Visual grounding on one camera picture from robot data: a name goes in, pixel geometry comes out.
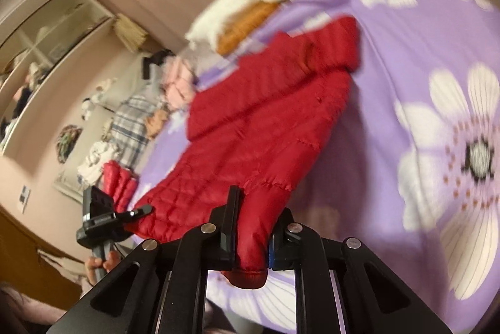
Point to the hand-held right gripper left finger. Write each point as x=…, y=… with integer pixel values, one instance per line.
x=228, y=232

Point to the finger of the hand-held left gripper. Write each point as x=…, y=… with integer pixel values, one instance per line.
x=136, y=212

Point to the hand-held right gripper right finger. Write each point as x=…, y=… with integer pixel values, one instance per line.
x=279, y=252

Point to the red puffer jacket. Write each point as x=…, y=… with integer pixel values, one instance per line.
x=254, y=131

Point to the person's left forearm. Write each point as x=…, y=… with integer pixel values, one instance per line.
x=35, y=310

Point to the person's left hand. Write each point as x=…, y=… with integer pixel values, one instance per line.
x=90, y=267

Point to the shiny red quilted garment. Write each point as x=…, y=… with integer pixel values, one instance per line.
x=117, y=181

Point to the white crumpled cloth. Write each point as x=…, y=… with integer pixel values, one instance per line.
x=97, y=158

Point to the multicoloured round ornament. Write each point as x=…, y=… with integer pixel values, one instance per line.
x=68, y=142

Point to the brown wooden furniture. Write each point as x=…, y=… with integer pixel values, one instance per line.
x=23, y=248

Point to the plaid cloth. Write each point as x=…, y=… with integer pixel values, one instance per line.
x=131, y=123

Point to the small tan cloth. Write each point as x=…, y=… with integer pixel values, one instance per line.
x=156, y=123

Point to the white plush toy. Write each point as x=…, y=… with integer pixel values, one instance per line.
x=106, y=84
x=89, y=105

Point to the pink garment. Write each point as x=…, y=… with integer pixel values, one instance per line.
x=179, y=84

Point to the black garment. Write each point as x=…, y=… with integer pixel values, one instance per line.
x=156, y=58

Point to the beige hanging tassel bundle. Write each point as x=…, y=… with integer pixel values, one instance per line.
x=131, y=31

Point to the orange-brown garment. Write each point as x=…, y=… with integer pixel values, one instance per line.
x=246, y=27

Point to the white fleece garment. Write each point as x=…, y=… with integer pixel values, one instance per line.
x=242, y=2

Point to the purple floral bed sheet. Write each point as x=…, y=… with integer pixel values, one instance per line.
x=390, y=45

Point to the white wall switch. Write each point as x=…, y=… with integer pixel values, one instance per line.
x=24, y=198

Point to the white wall cabinet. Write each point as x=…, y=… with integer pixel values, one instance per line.
x=39, y=56

